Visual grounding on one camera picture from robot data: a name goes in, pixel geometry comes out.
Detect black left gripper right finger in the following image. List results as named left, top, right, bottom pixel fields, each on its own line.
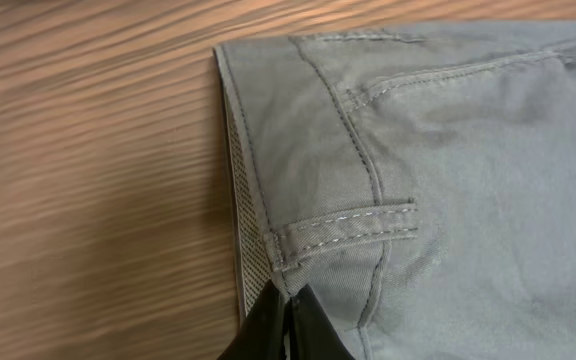
left=287, top=285, right=354, bottom=360

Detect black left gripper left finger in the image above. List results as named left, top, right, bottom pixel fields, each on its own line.
left=218, top=281, right=285, bottom=360

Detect grey shorts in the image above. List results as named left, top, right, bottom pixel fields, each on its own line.
left=214, top=21, right=576, bottom=359

